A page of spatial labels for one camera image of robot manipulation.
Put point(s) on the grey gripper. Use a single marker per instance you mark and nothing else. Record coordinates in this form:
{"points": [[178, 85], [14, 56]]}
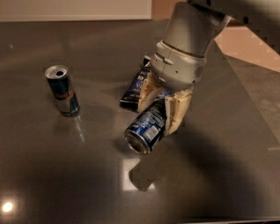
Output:
{"points": [[179, 67]]}

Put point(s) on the blue pepsi can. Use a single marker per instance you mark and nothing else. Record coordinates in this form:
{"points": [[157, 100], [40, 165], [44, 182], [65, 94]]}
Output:
{"points": [[147, 129]]}

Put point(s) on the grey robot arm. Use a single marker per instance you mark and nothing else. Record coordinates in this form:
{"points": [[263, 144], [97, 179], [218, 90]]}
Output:
{"points": [[195, 24]]}

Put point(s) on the red bull can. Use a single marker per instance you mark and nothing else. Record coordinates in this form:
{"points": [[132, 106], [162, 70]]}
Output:
{"points": [[62, 89]]}

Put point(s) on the blue vinegar chips bag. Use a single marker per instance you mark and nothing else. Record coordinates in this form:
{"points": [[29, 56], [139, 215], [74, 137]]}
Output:
{"points": [[130, 98]]}

